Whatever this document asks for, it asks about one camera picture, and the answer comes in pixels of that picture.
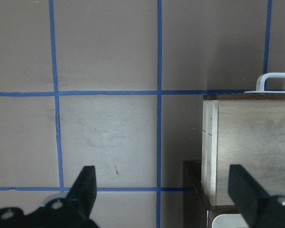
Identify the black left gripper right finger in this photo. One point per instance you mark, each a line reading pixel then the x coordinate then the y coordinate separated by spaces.
pixel 249 197

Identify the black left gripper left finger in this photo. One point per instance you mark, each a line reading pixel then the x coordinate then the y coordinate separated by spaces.
pixel 82 194

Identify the dark brown drawer cabinet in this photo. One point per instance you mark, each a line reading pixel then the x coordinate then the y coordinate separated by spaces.
pixel 197 210

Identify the white plastic tray box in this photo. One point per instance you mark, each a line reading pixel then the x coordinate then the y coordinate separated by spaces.
pixel 229 221

